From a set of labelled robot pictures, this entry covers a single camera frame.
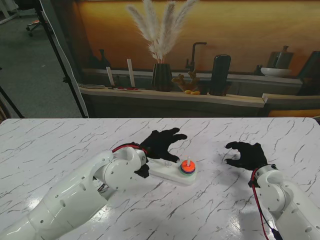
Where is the tall black cylinder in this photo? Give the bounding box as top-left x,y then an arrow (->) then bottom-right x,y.
209,54 -> 232,97

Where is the tall white candle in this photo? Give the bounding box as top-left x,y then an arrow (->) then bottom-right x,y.
126,58 -> 136,88

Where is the brown plush toy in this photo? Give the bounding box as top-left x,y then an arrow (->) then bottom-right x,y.
171,70 -> 201,92

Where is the white three-rod Hanoi tower base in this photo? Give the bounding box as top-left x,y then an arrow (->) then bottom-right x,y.
149,155 -> 198,186

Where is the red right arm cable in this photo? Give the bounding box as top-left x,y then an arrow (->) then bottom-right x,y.
251,169 -> 283,240

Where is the dark teal box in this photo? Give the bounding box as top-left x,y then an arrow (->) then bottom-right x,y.
297,51 -> 320,96

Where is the white-edged kitchen backdrop panel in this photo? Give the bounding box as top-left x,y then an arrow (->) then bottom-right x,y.
39,0 -> 320,118

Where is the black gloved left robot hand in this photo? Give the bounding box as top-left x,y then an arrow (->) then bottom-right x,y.
139,127 -> 188,163

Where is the office chair with orange seat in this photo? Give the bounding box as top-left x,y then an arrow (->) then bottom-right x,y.
24,17 -> 43,37

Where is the black ribbed vase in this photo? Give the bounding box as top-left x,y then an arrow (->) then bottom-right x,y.
151,63 -> 174,93

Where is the red left arm cable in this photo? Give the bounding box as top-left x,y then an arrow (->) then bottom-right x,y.
111,142 -> 149,155

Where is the wooden board with red pieces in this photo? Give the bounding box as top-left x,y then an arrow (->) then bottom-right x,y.
107,86 -> 142,93

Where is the white bowl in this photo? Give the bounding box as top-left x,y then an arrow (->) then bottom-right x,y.
260,67 -> 293,78

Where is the black kitchen faucet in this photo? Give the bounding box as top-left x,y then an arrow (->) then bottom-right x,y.
185,41 -> 208,73

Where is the white pampas grass bunch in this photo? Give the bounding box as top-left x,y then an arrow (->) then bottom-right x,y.
126,0 -> 200,63

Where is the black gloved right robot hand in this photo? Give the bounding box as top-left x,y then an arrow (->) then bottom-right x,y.
224,141 -> 270,172

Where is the black tripod stand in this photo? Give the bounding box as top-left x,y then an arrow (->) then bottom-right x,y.
32,0 -> 88,118
0,86 -> 26,119

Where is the short white candle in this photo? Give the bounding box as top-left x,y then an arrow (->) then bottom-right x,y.
105,66 -> 115,87

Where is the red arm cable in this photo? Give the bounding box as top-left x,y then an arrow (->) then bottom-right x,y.
111,142 -> 149,155
251,169 -> 283,240

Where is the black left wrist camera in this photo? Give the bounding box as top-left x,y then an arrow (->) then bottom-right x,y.
134,163 -> 151,179

